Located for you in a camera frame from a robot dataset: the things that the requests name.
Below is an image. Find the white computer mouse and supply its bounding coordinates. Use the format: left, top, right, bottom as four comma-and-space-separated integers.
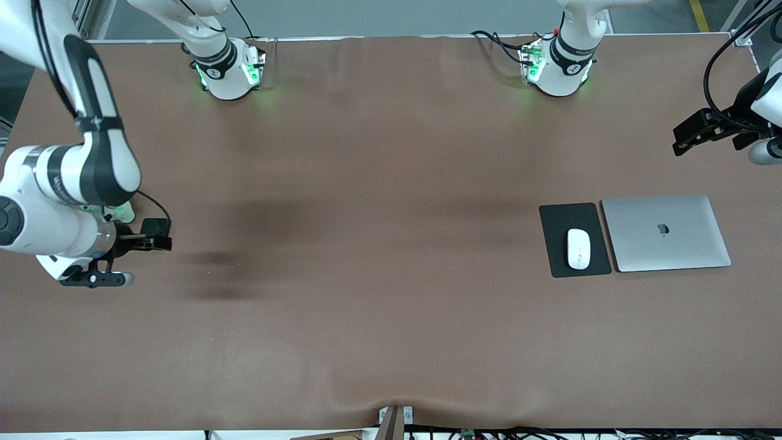
567, 229, 591, 270

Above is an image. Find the grey table edge bracket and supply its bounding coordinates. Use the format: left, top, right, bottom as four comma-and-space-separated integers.
378, 405, 414, 440

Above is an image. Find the brown table cover mat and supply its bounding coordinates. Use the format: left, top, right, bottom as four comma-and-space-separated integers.
0, 34, 782, 433

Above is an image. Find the black mouse pad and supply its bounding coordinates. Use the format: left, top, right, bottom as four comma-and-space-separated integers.
538, 202, 613, 279

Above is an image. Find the aluminium frame profile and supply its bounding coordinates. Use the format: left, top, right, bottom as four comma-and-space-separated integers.
721, 0, 782, 47
72, 0, 132, 43

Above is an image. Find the black base cable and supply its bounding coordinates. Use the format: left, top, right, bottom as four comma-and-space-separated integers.
470, 29, 533, 51
489, 35, 527, 65

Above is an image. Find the silver laptop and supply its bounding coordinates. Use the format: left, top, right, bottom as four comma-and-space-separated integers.
601, 194, 732, 273

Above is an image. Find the green dinosaur plush toy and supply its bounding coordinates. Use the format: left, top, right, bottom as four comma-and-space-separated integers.
103, 203, 136, 224

